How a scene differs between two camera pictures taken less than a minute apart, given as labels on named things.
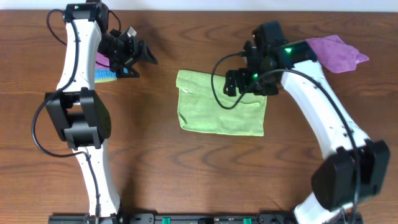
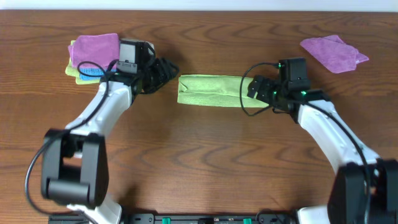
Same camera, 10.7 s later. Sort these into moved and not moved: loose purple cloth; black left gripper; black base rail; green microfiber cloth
Moved: black left gripper; green microfiber cloth
Not moved: loose purple cloth; black base rail
